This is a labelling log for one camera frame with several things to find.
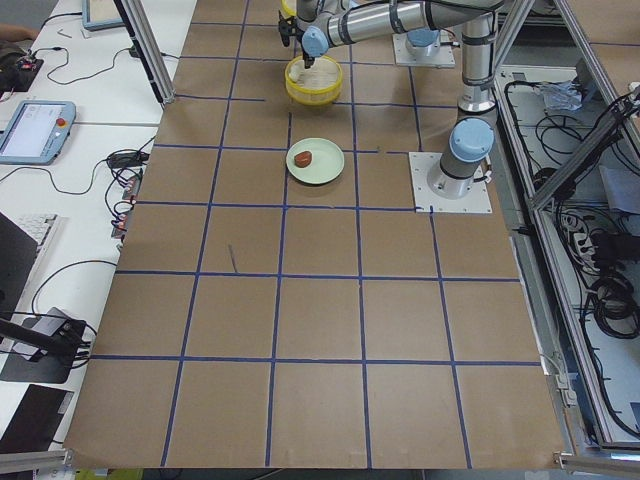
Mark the aluminium frame post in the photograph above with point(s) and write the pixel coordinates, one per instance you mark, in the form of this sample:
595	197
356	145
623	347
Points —
140	32

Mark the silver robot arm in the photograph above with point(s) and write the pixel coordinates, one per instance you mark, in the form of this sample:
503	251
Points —
322	25
423	42

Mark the white keyboard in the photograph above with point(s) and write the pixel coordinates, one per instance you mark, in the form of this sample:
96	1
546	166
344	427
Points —
43	228

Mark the black laptop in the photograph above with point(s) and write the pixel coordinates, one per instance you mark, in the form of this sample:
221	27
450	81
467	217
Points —
18	255

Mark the reddish brown bun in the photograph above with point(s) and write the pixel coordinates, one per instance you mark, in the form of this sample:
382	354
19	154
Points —
303	159

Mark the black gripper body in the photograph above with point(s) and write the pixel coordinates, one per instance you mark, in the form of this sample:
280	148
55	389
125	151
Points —
308	61

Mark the blue teach pendant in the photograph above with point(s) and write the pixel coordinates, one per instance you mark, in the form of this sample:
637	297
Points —
37	132
100	14

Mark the black power adapter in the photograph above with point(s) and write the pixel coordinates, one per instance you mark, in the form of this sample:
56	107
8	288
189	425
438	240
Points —
127	159

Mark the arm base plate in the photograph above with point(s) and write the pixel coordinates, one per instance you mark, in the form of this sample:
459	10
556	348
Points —
435	192
437	55

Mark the light green bowl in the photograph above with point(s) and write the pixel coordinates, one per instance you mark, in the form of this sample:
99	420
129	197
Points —
327	161

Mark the white steamed bun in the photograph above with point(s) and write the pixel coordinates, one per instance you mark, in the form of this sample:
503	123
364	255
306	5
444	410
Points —
297	73

